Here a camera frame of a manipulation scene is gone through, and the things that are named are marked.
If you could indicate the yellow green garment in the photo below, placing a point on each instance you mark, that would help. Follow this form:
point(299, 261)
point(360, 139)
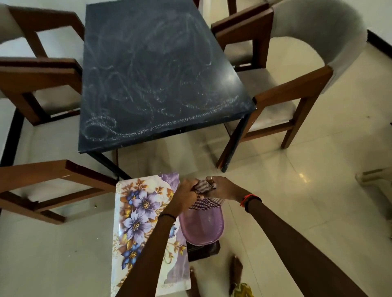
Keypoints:
point(243, 290)

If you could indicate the black wrist band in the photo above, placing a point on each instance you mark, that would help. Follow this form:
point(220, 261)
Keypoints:
point(167, 215)

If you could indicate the person's left hand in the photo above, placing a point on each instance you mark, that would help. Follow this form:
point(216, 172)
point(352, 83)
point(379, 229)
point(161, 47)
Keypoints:
point(183, 195)

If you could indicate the person's foot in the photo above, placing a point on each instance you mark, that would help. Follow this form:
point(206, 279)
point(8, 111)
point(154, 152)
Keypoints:
point(193, 283)
point(236, 272)

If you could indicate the wooden chair with grey seat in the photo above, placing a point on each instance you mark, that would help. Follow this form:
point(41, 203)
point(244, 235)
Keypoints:
point(242, 24)
point(18, 76)
point(46, 174)

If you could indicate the dark brown box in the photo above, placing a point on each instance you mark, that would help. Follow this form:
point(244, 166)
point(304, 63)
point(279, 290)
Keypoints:
point(203, 251)

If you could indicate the purple checked cloth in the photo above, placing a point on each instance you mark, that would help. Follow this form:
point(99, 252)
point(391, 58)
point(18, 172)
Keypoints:
point(203, 203)

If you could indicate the dark blue chalk-marked table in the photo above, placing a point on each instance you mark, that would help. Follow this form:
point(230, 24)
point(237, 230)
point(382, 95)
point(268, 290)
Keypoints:
point(159, 70)

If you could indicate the person's right forearm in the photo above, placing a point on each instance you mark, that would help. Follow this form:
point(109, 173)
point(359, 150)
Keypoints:
point(300, 254)

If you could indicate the person's left forearm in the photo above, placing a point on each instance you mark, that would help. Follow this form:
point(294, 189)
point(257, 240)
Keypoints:
point(147, 260)

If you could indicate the person's left fingers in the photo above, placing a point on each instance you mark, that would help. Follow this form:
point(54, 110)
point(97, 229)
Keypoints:
point(193, 187)

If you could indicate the black bangle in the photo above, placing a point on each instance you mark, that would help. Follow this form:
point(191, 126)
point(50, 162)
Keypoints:
point(253, 200)

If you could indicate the person's right hand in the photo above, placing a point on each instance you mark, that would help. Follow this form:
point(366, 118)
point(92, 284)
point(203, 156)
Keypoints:
point(225, 188)

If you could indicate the purple plastic basin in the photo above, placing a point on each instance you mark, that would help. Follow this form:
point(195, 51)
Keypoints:
point(200, 228)

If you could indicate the person's right foot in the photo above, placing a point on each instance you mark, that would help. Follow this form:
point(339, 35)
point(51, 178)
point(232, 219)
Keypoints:
point(236, 272)

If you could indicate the person's right fingers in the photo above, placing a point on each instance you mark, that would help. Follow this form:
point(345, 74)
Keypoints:
point(211, 183)

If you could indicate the wooden chair with grey backrest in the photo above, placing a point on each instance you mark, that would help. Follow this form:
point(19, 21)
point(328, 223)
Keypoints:
point(321, 27)

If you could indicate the person's left foot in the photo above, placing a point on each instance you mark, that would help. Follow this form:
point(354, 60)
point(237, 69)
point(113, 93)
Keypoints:
point(193, 283)

